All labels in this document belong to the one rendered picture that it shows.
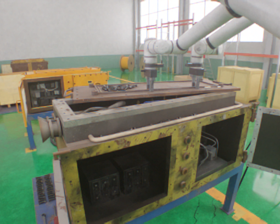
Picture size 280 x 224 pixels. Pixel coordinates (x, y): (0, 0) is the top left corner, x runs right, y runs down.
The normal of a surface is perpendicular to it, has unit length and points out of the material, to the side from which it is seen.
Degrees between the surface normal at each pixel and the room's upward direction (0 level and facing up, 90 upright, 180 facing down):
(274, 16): 97
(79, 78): 90
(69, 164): 90
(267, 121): 90
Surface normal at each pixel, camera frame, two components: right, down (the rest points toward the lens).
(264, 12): -0.95, 0.26
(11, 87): 0.52, 0.26
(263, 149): -0.58, 0.25
